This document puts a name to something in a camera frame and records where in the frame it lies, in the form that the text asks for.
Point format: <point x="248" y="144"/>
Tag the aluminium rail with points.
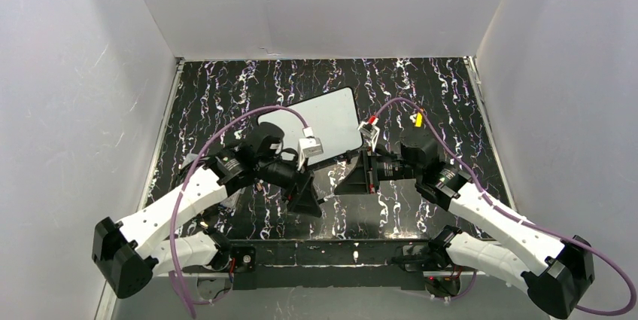
<point x="108" y="298"/>
<point x="475" y="81"/>

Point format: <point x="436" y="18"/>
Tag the small whiteboard black frame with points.
<point x="333" y="117"/>

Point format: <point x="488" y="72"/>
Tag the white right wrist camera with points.
<point x="370" y="132"/>

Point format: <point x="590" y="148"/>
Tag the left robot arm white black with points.
<point x="131" y="251"/>

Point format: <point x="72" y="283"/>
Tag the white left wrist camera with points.
<point x="308" y="146"/>

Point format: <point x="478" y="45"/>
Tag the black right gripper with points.
<point x="367" y="172"/>

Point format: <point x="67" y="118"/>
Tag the black base bar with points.
<point x="371" y="263"/>

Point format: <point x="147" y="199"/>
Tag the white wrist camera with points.
<point x="370" y="132"/>
<point x="308" y="146"/>

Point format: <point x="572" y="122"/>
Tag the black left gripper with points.
<point x="297" y="186"/>

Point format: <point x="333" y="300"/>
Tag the aluminium rail left side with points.
<point x="108" y="298"/>

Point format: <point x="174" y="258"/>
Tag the aluminium rail right side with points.
<point x="475" y="81"/>

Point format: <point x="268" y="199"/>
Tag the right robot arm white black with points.
<point x="554" y="273"/>

